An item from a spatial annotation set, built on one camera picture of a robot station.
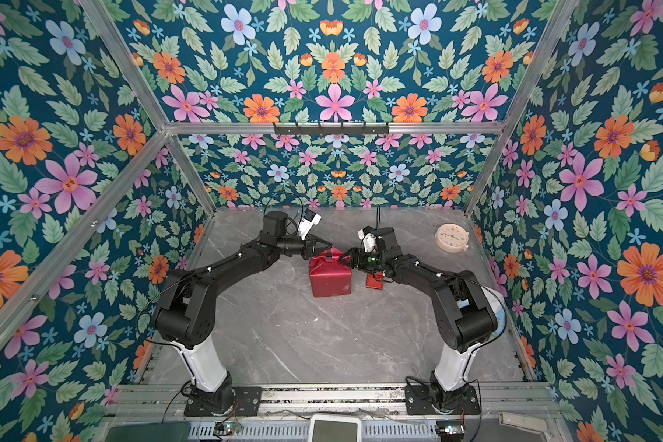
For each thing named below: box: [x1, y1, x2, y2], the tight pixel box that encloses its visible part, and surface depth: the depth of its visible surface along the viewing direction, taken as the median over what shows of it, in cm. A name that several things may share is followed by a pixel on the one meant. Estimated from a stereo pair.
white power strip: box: [498, 411, 547, 434], surface depth 69 cm
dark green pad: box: [104, 422, 191, 442], surface depth 70 cm
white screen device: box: [308, 414, 362, 442], surface depth 68 cm
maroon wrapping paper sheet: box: [308, 246, 352, 298], surface depth 89 cm
